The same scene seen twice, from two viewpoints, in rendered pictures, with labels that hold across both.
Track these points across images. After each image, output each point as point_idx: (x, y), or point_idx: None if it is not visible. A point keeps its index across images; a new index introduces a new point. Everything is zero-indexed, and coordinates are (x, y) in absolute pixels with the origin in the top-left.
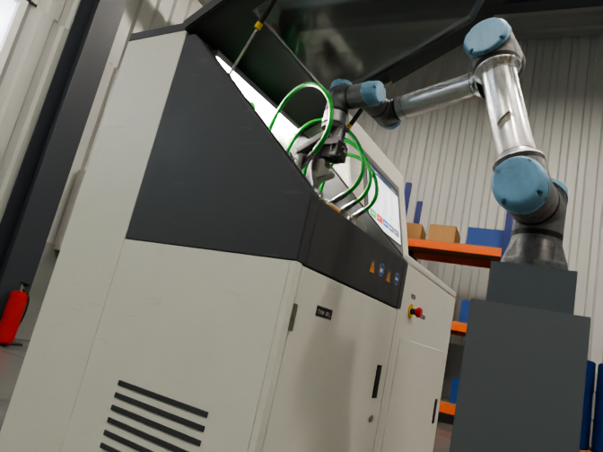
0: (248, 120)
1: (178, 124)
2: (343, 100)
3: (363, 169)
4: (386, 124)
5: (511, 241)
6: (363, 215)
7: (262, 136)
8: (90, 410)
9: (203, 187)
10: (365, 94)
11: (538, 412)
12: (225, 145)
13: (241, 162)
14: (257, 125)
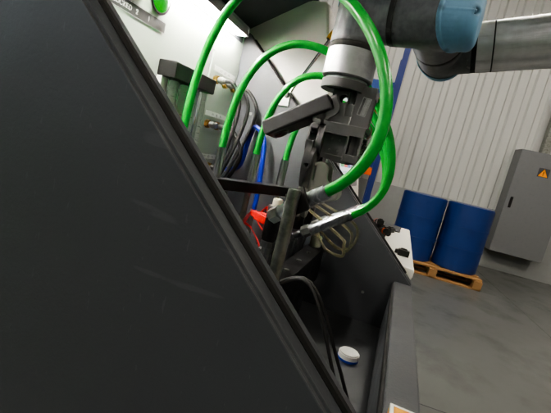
0: (157, 181)
1: None
2: (381, 29)
3: (393, 176)
4: (440, 75)
5: None
6: (350, 201)
7: (217, 271)
8: None
9: (29, 369)
10: (448, 27)
11: None
12: (84, 252)
13: (145, 342)
14: (193, 213)
